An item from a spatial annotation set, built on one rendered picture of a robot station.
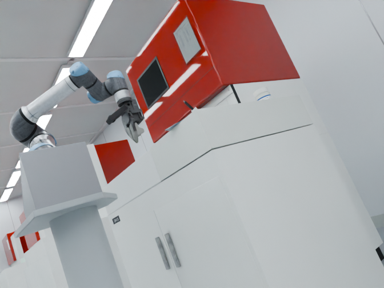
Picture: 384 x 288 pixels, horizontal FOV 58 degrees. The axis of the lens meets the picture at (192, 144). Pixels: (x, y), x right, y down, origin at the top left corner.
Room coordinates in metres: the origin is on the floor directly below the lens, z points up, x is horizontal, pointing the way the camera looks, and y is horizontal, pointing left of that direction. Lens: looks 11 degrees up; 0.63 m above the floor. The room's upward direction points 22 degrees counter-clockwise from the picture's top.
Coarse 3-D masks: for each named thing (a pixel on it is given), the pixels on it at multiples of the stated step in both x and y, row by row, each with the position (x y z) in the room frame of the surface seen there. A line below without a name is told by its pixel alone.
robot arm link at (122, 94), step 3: (120, 90) 1.50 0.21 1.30; (123, 90) 1.50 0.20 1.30; (126, 90) 1.51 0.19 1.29; (117, 93) 1.50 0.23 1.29; (120, 93) 1.50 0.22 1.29; (123, 93) 1.50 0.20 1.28; (126, 93) 1.51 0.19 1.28; (129, 93) 1.53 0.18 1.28; (114, 96) 1.52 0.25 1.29; (117, 96) 1.50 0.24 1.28; (120, 96) 1.50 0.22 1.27; (123, 96) 1.50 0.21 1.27; (126, 96) 1.50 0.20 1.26; (129, 96) 1.52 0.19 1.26; (117, 99) 1.51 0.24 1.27; (120, 99) 1.51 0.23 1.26; (117, 102) 1.52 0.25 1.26
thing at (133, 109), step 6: (120, 102) 1.50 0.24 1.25; (126, 102) 1.52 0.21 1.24; (132, 102) 1.54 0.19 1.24; (132, 108) 1.54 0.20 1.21; (138, 108) 1.55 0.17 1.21; (126, 114) 1.50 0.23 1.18; (132, 114) 1.50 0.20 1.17; (138, 114) 1.54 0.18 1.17; (126, 120) 1.51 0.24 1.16; (138, 120) 1.53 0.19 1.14; (126, 126) 1.53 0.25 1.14
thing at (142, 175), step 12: (144, 156) 1.42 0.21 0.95; (132, 168) 1.52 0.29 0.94; (144, 168) 1.45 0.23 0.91; (156, 168) 1.38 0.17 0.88; (120, 180) 1.63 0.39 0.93; (132, 180) 1.55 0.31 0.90; (144, 180) 1.47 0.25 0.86; (156, 180) 1.40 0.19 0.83; (108, 192) 1.76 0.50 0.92; (120, 192) 1.67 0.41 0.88; (132, 192) 1.58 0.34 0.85; (120, 204) 1.70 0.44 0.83
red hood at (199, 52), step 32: (192, 0) 1.78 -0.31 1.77; (224, 0) 1.96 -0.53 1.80; (160, 32) 1.97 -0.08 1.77; (192, 32) 1.78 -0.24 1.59; (224, 32) 1.88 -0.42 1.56; (256, 32) 2.07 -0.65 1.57; (160, 64) 2.06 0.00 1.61; (192, 64) 1.86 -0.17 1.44; (224, 64) 1.80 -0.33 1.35; (256, 64) 1.97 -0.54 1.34; (288, 64) 2.19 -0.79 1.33; (160, 96) 2.15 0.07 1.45; (192, 96) 1.94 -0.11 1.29; (160, 128) 2.26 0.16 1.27
